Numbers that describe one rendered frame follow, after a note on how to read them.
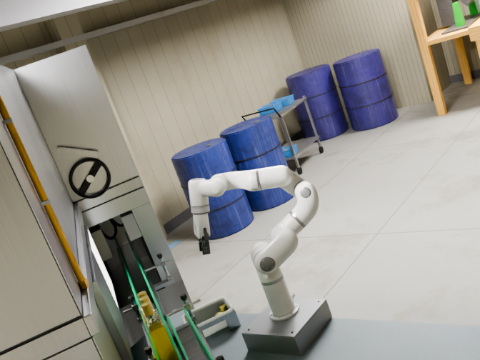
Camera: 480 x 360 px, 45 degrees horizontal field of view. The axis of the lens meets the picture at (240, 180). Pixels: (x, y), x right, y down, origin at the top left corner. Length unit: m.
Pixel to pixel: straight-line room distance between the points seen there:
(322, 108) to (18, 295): 7.25
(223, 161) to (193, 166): 0.32
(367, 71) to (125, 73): 3.34
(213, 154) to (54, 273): 4.40
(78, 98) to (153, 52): 4.17
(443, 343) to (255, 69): 6.92
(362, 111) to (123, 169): 5.63
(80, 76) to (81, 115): 0.20
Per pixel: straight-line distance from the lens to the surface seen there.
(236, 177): 2.35
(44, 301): 1.61
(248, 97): 8.41
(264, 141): 6.27
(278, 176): 2.25
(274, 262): 2.21
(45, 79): 3.14
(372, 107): 8.36
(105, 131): 3.15
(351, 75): 8.29
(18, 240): 1.57
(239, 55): 8.46
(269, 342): 2.33
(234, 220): 6.03
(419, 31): 7.87
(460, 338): 2.15
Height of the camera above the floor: 1.96
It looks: 14 degrees down
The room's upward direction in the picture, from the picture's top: 20 degrees counter-clockwise
